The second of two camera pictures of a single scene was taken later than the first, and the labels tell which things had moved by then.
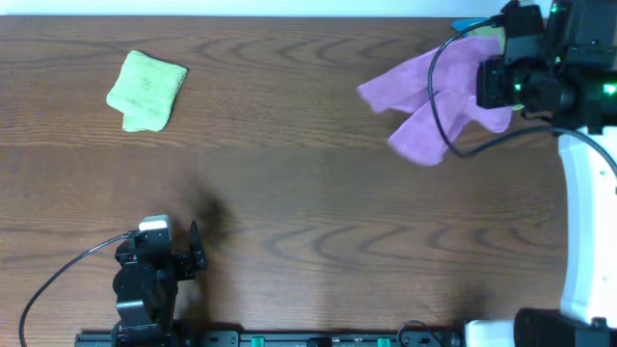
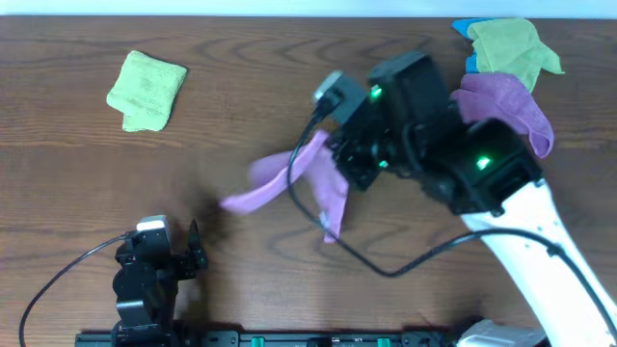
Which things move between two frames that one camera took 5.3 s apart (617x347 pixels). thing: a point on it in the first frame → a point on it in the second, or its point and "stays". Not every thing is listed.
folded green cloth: [145, 91] stays
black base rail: [435, 337] stays
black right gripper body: [515, 87] → [377, 153]
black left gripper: [182, 263] stays
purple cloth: [456, 87] → [317, 158]
